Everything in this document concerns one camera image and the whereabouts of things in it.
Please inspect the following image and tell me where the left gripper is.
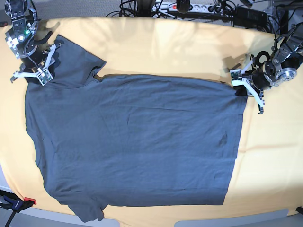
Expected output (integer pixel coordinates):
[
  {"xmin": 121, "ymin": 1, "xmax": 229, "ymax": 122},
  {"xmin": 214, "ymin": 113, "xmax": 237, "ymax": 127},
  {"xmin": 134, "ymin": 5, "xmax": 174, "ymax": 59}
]
[{"xmin": 231, "ymin": 54, "xmax": 265, "ymax": 114}]

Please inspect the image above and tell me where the blue red clamp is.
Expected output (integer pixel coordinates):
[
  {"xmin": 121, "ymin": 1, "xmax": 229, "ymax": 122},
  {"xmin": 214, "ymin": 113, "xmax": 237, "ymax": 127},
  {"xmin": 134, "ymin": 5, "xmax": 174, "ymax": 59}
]
[{"xmin": 0, "ymin": 190, "xmax": 36, "ymax": 212}]

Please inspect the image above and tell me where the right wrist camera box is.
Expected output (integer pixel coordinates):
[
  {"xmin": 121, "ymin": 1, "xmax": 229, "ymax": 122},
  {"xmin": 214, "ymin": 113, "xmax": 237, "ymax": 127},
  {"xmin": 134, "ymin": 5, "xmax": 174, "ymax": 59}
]
[{"xmin": 37, "ymin": 69, "xmax": 53, "ymax": 86}]

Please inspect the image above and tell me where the white power strip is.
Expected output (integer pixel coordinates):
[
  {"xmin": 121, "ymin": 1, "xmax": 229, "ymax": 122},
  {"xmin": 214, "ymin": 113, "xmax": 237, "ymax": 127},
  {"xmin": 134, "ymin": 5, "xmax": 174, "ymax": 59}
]
[{"xmin": 152, "ymin": 0, "xmax": 233, "ymax": 16}]

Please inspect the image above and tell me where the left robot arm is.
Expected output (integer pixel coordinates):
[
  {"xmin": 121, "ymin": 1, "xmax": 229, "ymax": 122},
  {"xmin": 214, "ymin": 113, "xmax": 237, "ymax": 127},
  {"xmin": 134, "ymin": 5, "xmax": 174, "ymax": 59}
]
[{"xmin": 230, "ymin": 23, "xmax": 303, "ymax": 114}]

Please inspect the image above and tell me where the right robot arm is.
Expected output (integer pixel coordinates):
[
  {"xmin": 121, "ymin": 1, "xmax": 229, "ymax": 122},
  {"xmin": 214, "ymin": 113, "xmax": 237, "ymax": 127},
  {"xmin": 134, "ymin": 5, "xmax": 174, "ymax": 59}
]
[{"xmin": 4, "ymin": 0, "xmax": 62, "ymax": 86}]

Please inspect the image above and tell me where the black power adapter box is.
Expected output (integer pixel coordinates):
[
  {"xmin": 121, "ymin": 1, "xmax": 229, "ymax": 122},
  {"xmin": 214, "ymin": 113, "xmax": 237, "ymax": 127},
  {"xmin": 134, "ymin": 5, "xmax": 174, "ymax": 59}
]
[{"xmin": 233, "ymin": 7, "xmax": 267, "ymax": 27}]

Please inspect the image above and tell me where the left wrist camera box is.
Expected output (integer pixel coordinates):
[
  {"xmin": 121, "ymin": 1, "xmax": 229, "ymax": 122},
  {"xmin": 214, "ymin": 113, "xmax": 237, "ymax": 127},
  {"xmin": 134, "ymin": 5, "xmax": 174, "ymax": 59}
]
[{"xmin": 230, "ymin": 69, "xmax": 242, "ymax": 81}]

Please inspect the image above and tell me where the black office chair base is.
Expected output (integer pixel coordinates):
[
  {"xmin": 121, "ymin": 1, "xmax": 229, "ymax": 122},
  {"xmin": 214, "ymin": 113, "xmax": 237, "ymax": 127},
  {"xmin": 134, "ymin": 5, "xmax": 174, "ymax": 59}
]
[{"xmin": 106, "ymin": 0, "xmax": 192, "ymax": 18}]

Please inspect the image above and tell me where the dark grey T-shirt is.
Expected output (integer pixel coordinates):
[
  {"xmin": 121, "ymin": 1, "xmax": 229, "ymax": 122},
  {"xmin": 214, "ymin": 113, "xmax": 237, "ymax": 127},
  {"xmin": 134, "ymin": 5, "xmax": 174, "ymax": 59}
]
[{"xmin": 25, "ymin": 35, "xmax": 247, "ymax": 222}]

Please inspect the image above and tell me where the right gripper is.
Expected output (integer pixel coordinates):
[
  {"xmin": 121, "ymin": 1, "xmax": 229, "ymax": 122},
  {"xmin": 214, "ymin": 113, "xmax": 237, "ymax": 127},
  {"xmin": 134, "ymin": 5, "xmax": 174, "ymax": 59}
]
[{"xmin": 10, "ymin": 44, "xmax": 61, "ymax": 83}]

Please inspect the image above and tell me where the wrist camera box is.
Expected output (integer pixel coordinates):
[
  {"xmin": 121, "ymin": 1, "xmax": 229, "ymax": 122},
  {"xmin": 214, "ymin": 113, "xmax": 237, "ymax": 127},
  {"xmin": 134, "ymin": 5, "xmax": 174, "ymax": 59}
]
[
  {"xmin": 37, "ymin": 69, "xmax": 53, "ymax": 86},
  {"xmin": 230, "ymin": 69, "xmax": 242, "ymax": 81}
]

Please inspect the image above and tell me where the yellow table cloth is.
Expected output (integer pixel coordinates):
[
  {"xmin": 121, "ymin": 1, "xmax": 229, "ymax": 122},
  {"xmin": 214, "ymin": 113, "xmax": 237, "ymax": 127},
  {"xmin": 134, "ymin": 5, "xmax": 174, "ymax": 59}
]
[{"xmin": 0, "ymin": 17, "xmax": 303, "ymax": 227}]

